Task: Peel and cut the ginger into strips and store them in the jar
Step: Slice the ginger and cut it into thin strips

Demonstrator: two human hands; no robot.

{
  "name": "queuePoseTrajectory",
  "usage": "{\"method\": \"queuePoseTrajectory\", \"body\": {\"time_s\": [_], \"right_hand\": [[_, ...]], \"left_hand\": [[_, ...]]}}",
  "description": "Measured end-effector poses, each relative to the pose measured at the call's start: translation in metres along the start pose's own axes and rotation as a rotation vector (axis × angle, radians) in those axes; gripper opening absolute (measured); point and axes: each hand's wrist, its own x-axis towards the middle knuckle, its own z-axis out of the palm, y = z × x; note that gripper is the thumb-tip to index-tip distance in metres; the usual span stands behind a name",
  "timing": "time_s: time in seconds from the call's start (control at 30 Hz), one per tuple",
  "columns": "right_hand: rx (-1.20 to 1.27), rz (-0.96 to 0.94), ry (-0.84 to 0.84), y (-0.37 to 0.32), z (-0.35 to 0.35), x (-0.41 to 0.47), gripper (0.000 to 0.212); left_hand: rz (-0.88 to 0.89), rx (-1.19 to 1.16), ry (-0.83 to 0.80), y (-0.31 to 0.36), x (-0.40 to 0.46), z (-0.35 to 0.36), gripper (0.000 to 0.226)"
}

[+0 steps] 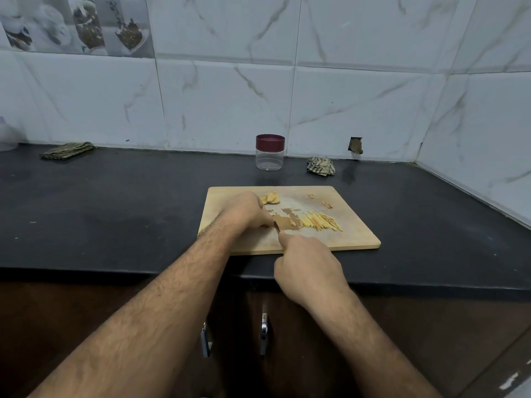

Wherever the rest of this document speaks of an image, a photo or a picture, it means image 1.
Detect wooden cutting board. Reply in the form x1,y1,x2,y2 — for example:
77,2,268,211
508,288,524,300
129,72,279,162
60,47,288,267
197,185,383,256

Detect small ginger peel scraps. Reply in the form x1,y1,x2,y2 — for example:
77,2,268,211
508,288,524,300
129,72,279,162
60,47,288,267
307,192,335,211

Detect decorative picture tiles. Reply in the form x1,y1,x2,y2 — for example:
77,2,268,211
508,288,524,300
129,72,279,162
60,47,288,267
0,0,155,59

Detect person's left hand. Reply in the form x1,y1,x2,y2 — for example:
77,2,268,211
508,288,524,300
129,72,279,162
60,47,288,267
216,190,275,240

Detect person's left forearm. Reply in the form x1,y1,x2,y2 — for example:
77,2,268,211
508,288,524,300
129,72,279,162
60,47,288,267
27,219,240,398

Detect black countertop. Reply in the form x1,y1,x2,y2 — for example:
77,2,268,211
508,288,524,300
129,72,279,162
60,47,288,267
0,144,531,289

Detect clear jar maroon lid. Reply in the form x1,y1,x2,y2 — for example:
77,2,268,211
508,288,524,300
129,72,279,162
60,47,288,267
256,133,285,171

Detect person's right hand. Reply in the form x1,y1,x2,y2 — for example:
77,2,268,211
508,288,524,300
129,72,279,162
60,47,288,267
273,230,352,312

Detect crumpled patterned cloth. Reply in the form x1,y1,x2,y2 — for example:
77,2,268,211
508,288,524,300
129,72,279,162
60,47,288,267
306,155,337,177

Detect metal cabinet handle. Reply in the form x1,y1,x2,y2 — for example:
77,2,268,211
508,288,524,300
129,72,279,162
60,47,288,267
199,322,212,360
259,311,272,357

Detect brown wooden cabinet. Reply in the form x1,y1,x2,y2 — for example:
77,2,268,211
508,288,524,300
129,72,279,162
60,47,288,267
0,277,531,398

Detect pile of ginger strips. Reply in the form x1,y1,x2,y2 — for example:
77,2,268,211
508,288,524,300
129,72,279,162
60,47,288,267
274,208,343,234

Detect person's right forearm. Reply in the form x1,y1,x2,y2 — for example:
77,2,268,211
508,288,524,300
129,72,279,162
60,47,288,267
319,289,444,398

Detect folded green cloth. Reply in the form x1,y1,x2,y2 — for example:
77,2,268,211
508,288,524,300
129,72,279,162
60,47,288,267
40,142,96,161

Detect clear plastic container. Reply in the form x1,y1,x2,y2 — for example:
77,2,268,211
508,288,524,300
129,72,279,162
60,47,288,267
0,117,20,153

